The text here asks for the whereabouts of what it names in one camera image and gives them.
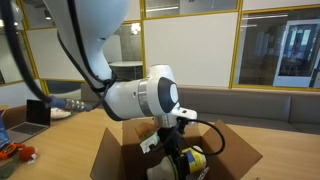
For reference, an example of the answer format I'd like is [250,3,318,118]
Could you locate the blue box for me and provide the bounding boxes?
[0,116,12,151]

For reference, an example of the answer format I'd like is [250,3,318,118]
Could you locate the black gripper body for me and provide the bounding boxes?
[156,123,184,149]

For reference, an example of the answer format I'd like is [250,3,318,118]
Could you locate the dark green flat object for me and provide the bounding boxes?
[0,156,21,180]

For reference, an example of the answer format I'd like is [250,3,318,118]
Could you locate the yellow label spray bottle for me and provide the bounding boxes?
[145,145,208,180]

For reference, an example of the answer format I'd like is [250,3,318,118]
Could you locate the brown cardboard box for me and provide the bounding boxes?
[89,118,264,180]

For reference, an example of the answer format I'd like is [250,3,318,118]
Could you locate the round white table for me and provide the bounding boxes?
[109,60,144,81]

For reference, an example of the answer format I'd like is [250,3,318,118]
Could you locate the grey bench sofa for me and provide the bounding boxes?
[46,81,320,136]

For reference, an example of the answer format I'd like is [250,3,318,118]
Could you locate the brown chair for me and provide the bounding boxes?
[1,104,28,129]

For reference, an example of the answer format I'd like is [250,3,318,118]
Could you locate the grey laptop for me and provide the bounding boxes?
[6,98,52,144]

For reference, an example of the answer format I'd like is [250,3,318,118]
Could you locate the red orange plush ball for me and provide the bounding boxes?
[18,145,38,164]

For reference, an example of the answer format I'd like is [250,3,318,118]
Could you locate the orange black hand tool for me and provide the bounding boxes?
[0,142,26,160]

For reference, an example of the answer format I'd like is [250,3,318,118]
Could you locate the thick black hose with connector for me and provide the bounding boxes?
[0,0,94,113]

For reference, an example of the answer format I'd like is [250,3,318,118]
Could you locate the white framed glass door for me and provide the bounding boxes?
[273,19,320,89]

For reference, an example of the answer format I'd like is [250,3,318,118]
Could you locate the thick black wrist cable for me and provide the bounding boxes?
[175,117,227,158]

